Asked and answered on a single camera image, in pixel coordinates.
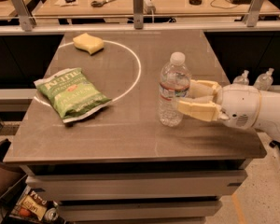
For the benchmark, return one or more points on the yellow sponge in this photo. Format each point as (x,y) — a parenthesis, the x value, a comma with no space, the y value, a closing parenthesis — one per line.
(88,43)

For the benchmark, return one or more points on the green jalapeno chip bag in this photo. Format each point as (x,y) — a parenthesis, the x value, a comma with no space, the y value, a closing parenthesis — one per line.
(72,95)

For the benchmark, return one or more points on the right metal bracket post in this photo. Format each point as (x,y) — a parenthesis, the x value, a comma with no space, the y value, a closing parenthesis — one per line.
(251,18)

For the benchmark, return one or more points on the left metal bracket post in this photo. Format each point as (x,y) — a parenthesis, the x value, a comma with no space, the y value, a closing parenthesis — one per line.
(27,22)

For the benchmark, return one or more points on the black handled scissors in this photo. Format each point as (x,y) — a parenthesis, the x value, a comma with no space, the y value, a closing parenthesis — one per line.
(101,3)

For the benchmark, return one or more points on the clear spray bottle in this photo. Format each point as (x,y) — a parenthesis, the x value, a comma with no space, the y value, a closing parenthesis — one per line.
(265,80)
(242,79)

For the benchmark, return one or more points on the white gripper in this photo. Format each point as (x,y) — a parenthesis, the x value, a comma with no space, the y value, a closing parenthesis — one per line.
(239,104)

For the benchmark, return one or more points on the metal bracket post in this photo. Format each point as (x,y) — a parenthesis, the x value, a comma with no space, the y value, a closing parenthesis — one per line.
(251,18)
(138,19)
(27,22)

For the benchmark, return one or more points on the grey table drawer cabinet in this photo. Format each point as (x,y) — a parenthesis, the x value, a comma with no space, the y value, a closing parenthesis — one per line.
(137,196)

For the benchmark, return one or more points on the clear plastic water bottle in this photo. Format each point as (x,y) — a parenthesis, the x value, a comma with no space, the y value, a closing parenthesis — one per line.
(174,83)

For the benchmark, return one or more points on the snack package on floor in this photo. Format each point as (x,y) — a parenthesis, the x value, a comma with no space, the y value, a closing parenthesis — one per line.
(34,203)

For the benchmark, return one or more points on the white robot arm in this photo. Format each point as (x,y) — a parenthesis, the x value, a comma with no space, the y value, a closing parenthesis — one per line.
(268,119)

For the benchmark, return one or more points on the brown bin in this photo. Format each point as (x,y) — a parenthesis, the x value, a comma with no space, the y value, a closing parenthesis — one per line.
(9,174)

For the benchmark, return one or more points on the middle metal bracket post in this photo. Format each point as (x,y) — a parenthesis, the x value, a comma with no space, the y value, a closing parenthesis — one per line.
(138,19)

